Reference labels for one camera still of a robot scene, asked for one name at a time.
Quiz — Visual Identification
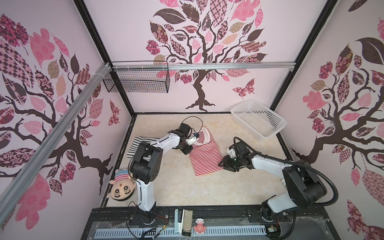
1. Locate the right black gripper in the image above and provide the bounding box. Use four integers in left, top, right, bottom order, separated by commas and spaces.
217, 154, 243, 171

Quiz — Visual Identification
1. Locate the red white striped tank top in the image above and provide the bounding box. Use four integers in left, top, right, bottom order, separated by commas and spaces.
189, 127, 223, 177

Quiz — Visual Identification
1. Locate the black white striped tank top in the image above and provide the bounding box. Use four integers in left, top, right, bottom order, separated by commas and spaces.
127, 136, 160, 159

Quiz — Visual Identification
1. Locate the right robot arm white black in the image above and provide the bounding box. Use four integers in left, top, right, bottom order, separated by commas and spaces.
218, 141, 327, 222

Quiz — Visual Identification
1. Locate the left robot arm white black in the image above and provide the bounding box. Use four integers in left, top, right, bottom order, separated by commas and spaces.
129, 124, 200, 224

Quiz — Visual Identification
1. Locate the white plastic laundry basket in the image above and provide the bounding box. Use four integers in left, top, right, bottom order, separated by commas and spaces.
231, 99, 288, 141

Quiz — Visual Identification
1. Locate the pink pig figurine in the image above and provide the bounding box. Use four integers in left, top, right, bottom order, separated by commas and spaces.
194, 218, 207, 234

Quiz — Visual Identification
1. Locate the cartoon boy plush head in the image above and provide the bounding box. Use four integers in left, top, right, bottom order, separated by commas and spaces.
107, 169, 137, 202

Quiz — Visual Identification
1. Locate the silver white box device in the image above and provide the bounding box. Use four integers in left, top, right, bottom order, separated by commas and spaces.
174, 209, 193, 237

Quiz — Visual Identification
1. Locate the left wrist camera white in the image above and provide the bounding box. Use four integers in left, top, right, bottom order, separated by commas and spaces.
186, 133, 200, 146

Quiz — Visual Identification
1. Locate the black wire mesh basket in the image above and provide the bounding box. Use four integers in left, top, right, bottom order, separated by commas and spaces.
103, 60, 171, 94

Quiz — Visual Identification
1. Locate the white slotted cable duct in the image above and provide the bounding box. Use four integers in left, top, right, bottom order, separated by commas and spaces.
93, 226, 267, 240

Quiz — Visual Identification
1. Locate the aluminium rail back wall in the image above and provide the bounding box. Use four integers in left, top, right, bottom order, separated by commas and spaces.
113, 62, 296, 71

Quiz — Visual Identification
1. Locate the aluminium rail wall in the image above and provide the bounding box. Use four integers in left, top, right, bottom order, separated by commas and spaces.
1, 62, 111, 224
113, 62, 296, 71

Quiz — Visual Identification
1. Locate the black corrugated cable hose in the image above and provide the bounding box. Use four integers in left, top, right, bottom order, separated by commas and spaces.
233, 136, 339, 207

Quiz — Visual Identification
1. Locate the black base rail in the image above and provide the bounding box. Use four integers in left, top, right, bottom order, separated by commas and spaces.
88, 205, 328, 225

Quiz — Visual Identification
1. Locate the aluminium rail left wall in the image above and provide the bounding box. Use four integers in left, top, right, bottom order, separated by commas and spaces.
1, 62, 111, 224

